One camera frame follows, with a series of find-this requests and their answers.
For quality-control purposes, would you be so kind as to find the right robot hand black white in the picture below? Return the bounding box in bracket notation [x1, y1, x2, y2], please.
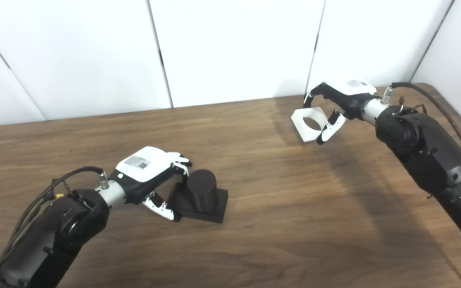
[303, 79, 379, 145]

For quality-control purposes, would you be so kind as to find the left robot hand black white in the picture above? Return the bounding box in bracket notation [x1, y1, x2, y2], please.
[108, 146, 193, 222]

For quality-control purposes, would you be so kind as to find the white square piece with hole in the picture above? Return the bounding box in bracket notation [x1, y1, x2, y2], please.
[291, 106, 329, 143]

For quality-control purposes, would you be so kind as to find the black peg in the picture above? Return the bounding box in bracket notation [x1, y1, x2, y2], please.
[167, 169, 228, 224]

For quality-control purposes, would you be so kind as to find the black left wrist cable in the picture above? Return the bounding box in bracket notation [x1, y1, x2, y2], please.
[0, 166, 109, 276]

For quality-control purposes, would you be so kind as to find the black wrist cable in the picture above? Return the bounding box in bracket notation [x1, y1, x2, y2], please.
[0, 166, 109, 276]
[382, 82, 461, 168]

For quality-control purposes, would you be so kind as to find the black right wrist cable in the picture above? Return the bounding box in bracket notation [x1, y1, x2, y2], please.
[382, 82, 461, 168]

